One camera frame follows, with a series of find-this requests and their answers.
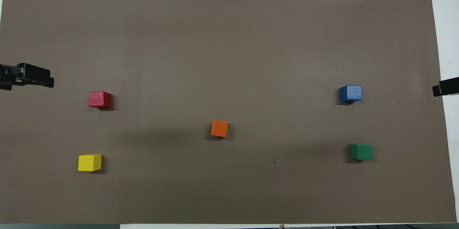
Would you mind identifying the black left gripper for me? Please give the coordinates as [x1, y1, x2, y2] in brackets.
[0, 63, 55, 91]

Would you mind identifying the red wooden block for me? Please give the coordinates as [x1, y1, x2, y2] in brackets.
[89, 91, 112, 109]

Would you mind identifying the blue wooden block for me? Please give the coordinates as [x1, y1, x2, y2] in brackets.
[340, 85, 363, 103]

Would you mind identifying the yellow wooden block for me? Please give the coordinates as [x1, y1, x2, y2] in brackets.
[78, 154, 102, 172]

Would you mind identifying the green wooden block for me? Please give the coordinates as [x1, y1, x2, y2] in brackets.
[350, 144, 373, 161]

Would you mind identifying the orange wooden block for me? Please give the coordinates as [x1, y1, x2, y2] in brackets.
[211, 120, 229, 138]

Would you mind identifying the brown table mat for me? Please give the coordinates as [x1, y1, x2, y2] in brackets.
[0, 0, 458, 224]

